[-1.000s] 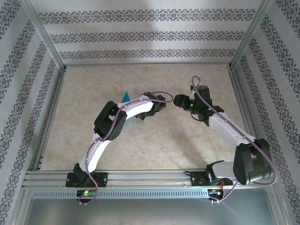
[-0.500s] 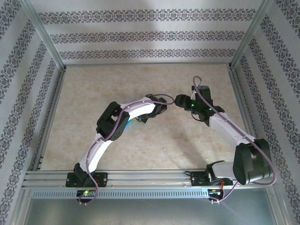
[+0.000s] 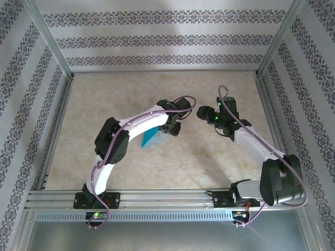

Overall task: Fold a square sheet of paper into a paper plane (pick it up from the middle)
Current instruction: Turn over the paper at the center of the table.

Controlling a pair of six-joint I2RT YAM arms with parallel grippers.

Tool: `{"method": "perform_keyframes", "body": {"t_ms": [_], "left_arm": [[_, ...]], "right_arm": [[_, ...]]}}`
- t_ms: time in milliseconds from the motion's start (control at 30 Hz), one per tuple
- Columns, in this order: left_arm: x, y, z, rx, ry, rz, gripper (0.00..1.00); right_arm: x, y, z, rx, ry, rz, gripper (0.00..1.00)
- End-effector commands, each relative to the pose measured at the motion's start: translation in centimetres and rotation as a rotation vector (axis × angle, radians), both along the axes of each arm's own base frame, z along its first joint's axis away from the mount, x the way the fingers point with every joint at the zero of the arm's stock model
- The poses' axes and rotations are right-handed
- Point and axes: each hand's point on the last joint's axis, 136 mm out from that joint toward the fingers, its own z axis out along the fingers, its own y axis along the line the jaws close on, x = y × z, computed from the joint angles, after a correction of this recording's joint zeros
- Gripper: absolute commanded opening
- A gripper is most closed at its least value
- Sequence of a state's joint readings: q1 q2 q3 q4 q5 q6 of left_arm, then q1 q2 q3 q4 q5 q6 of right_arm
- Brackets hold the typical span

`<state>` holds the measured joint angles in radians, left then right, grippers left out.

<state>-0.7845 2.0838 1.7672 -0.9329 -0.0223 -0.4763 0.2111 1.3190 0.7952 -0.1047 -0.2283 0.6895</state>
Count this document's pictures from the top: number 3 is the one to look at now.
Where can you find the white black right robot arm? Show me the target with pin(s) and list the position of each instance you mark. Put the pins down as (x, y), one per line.
(251, 146)

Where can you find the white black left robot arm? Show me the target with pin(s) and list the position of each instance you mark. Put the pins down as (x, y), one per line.
(141, 125)

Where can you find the grey metal base panel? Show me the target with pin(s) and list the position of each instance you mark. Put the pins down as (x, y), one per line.
(167, 235)

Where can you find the controller board with green light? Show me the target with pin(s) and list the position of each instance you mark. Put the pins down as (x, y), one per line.
(95, 215)

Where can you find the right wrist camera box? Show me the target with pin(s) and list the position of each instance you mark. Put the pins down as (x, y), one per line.
(229, 107)

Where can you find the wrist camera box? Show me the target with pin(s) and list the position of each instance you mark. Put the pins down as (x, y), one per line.
(229, 107)
(184, 102)

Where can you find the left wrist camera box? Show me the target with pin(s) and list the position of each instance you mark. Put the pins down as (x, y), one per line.
(184, 102)

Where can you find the aluminium side frame rail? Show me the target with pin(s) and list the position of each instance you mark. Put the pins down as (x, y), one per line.
(272, 104)
(56, 130)

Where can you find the aluminium rear frame rail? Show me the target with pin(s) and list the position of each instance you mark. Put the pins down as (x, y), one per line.
(165, 71)

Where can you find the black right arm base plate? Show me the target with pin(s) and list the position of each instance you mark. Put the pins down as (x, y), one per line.
(221, 200)

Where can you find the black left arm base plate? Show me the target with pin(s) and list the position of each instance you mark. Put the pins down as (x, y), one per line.
(112, 200)

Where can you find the aluminium frame post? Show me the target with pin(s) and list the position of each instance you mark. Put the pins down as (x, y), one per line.
(49, 39)
(280, 39)

